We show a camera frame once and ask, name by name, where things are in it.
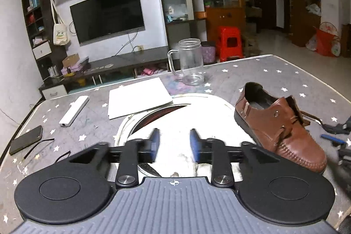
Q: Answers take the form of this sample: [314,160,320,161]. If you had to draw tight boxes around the brown leather shoe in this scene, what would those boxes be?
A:
[234,82,327,173]

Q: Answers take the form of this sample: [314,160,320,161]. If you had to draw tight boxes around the white towel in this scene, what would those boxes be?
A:
[129,104,254,179]

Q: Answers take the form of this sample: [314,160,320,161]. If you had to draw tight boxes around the white notebook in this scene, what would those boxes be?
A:
[108,78,172,120]

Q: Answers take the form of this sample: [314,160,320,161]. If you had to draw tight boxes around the white remote control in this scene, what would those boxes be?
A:
[59,96,89,127]

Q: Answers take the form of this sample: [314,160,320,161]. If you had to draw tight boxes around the grey star pattern table mat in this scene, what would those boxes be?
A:
[1,55,350,233]

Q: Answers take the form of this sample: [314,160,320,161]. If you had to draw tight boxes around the black tv console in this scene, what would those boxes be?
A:
[39,46,168,93]

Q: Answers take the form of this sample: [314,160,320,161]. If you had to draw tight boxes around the clear glass mason jar mug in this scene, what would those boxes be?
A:
[167,38,205,86]

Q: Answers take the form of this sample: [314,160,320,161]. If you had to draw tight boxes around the black smartphone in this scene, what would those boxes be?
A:
[9,125,43,155]

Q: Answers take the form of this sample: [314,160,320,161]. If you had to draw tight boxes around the purple patterned bin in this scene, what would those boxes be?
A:
[201,41,216,65]

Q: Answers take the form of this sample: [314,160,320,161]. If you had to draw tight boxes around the red plastic stool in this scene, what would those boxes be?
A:
[216,26,244,62]

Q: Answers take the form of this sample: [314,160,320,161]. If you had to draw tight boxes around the white canvas tote bag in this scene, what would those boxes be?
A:
[51,0,70,46]

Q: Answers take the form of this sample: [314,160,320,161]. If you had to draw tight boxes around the black wall television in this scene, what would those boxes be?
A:
[70,0,145,43]

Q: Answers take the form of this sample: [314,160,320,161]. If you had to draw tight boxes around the dark wall shelf unit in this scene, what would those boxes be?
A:
[21,0,67,79]

